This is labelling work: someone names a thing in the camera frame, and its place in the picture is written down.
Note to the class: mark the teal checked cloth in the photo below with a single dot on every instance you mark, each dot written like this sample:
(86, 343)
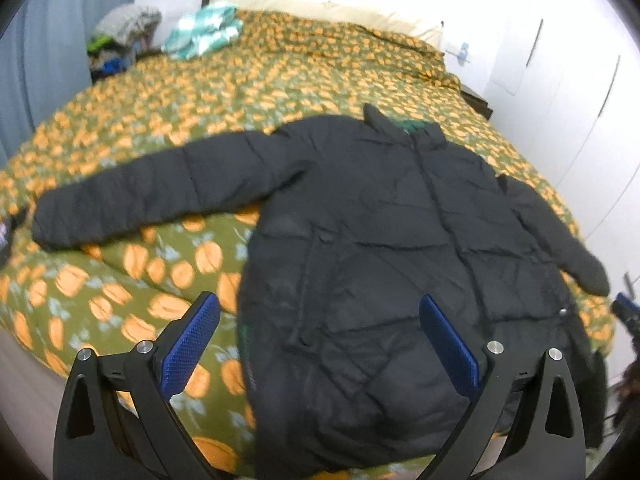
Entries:
(200, 32)

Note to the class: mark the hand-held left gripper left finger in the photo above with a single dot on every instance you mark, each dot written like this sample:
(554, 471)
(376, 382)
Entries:
(192, 347)

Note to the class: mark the beige mattress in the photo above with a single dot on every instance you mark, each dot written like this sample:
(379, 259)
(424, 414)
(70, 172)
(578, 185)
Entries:
(25, 385)

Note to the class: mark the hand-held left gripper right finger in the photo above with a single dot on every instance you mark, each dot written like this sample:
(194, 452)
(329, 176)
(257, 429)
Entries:
(450, 347)

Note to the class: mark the blue-grey curtain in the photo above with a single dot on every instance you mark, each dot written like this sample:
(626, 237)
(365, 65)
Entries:
(50, 35)

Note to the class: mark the cream pillow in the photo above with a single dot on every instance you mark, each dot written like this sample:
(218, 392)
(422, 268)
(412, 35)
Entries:
(380, 20)

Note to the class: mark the wall socket with blue plug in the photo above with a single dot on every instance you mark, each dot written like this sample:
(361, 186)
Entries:
(462, 52)

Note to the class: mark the black puffer jacket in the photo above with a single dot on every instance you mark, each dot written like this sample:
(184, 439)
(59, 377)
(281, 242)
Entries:
(375, 260)

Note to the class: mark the dark nightstand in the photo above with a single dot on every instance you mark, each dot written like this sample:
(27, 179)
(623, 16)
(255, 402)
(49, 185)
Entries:
(477, 101)

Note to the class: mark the small dark purple-printed object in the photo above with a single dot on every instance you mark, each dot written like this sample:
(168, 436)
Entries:
(5, 237)

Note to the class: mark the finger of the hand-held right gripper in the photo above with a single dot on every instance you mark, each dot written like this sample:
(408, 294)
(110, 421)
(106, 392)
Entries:
(624, 304)

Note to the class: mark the pile of clothes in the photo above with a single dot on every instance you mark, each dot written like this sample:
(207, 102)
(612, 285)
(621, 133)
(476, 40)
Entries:
(122, 25)

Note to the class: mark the orange floral blanket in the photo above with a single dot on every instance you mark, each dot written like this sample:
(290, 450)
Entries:
(250, 85)

